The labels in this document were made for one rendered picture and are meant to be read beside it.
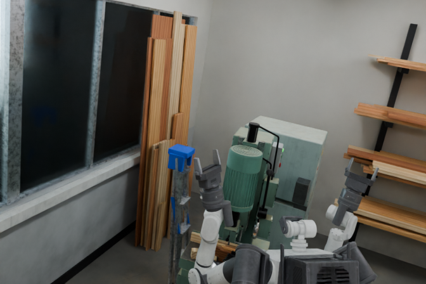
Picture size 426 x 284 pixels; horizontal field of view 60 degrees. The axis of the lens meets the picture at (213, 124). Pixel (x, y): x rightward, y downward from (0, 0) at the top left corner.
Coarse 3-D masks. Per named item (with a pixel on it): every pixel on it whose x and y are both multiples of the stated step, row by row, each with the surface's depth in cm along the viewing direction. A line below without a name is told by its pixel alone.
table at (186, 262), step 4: (188, 244) 207; (192, 244) 208; (196, 244) 208; (188, 248) 203; (184, 252) 199; (188, 252) 200; (184, 256) 196; (188, 256) 196; (180, 260) 194; (184, 260) 194; (188, 260) 193; (192, 260) 194; (180, 264) 195; (184, 264) 194; (188, 264) 194; (192, 264) 193; (184, 268) 195; (188, 268) 194; (192, 268) 194
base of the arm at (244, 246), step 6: (240, 246) 131; (246, 246) 130; (252, 246) 130; (258, 252) 130; (264, 252) 132; (264, 258) 131; (264, 264) 129; (264, 270) 128; (264, 276) 127; (234, 282) 123; (240, 282) 121; (246, 282) 121; (264, 282) 125
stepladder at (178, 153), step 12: (180, 156) 274; (192, 156) 290; (180, 168) 275; (180, 180) 281; (180, 192) 283; (180, 204) 283; (180, 216) 287; (180, 228) 289; (180, 240) 291; (180, 252) 293; (168, 276) 297
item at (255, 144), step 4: (248, 124) 199; (252, 124) 197; (256, 124) 198; (248, 128) 200; (252, 128) 198; (256, 128) 198; (248, 132) 199; (252, 132) 198; (256, 132) 198; (248, 136) 200; (252, 136) 199; (256, 136) 200; (244, 140) 202; (248, 140) 200; (252, 140) 199; (244, 144) 200; (248, 144) 199; (252, 144) 199; (256, 144) 198
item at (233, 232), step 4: (240, 220) 208; (224, 228) 197; (228, 228) 197; (232, 228) 198; (236, 228) 199; (224, 232) 197; (228, 232) 197; (232, 232) 196; (236, 232) 197; (224, 236) 198; (232, 236) 197; (236, 236) 203; (232, 240) 197
